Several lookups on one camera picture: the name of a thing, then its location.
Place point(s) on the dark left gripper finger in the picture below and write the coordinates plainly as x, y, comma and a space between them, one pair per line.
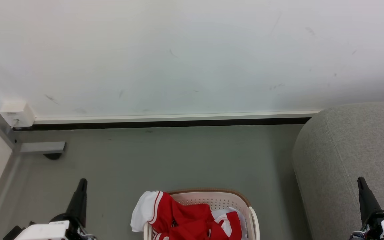
78, 203

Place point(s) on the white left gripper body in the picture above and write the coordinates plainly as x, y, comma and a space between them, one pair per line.
45, 231

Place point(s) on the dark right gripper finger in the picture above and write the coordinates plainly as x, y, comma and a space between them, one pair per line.
367, 200

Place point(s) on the red garment with white sleeves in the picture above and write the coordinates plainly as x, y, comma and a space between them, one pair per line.
185, 223

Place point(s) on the grey fabric sofa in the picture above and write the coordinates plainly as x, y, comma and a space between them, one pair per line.
338, 150

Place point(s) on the grey metal foot bar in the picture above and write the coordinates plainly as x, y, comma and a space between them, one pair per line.
42, 147

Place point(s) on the white and black baseboard strip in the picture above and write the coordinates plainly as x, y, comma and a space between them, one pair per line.
178, 120

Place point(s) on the cream perforated laundry basket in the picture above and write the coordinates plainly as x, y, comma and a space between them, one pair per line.
218, 200

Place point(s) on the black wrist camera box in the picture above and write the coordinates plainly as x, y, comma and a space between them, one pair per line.
12, 233

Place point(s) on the white wall socket box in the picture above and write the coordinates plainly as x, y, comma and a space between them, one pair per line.
17, 113

